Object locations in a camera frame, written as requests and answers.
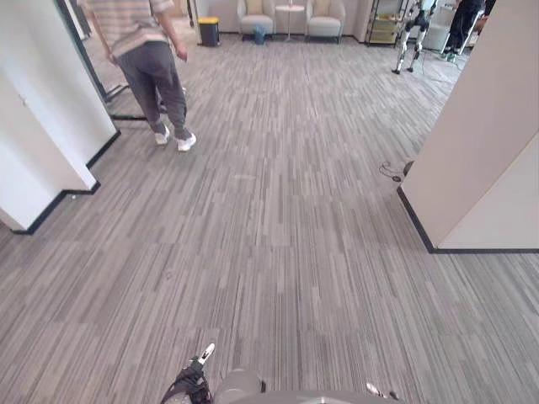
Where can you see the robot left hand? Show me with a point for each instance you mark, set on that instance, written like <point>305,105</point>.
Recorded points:
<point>189,385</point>

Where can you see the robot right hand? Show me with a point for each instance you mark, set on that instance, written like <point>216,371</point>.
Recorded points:
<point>379,390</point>

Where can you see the robot silver left leg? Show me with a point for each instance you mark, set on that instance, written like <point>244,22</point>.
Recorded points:
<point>238,387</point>

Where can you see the robot grey torso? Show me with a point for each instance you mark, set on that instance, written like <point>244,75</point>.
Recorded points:
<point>328,397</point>

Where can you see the black bin with yellow lid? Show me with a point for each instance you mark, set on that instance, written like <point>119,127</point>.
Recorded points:
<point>209,31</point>

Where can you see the blue basket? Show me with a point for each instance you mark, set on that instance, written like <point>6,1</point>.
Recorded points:
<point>259,34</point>

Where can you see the black metal shelf rack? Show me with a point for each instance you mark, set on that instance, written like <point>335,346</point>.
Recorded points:
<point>381,31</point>

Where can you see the white box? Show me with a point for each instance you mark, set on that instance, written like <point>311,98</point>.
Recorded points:
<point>436,35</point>

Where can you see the standing silver humanoid robot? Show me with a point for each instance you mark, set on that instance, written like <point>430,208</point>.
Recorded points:
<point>414,25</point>

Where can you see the beige armchair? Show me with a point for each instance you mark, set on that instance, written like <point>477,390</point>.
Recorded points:
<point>324,23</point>
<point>256,23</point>

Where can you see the person in dark clothing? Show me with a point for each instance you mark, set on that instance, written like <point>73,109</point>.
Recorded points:
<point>463,21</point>

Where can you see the round white side table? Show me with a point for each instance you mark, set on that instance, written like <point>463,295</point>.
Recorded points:
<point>289,8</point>

